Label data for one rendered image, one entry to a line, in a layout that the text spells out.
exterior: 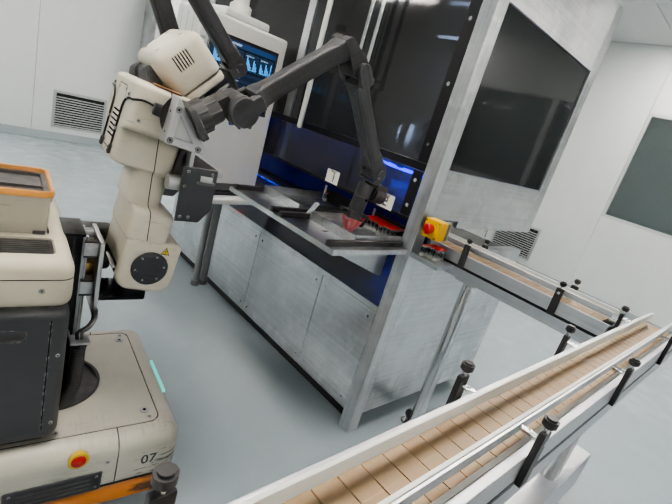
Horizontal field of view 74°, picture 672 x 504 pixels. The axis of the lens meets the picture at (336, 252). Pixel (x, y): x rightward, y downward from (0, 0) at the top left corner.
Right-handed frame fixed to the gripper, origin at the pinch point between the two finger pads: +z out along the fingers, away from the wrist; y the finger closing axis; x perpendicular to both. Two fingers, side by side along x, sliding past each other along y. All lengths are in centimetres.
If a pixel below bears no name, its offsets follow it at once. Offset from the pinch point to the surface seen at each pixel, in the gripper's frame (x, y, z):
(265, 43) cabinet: 91, -4, -60
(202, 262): 103, 13, 57
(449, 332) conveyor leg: -33, 44, 21
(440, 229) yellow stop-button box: -21.4, 22.9, -15.0
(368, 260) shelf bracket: -2.5, 15.7, 7.3
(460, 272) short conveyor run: -29.4, 35.9, -3.0
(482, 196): -12, 58, -34
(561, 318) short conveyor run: -68, 36, -5
